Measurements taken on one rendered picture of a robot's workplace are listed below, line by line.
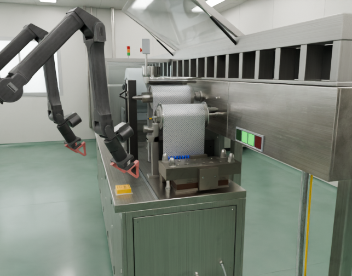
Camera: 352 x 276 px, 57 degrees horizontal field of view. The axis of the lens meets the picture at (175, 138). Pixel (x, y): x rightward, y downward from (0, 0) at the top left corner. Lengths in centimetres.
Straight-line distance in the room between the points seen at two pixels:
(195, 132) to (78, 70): 561
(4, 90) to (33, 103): 615
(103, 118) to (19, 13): 617
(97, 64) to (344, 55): 84
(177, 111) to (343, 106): 89
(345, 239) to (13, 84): 127
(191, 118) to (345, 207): 86
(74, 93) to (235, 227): 589
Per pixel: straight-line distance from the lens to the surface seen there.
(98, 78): 128
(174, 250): 167
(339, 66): 110
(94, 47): 127
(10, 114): 737
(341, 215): 136
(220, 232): 171
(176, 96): 195
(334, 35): 112
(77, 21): 125
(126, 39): 730
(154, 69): 240
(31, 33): 171
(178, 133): 173
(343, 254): 141
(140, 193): 162
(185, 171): 158
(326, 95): 112
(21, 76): 115
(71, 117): 179
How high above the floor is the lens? 148
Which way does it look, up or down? 11 degrees down
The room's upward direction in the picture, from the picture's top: straight up
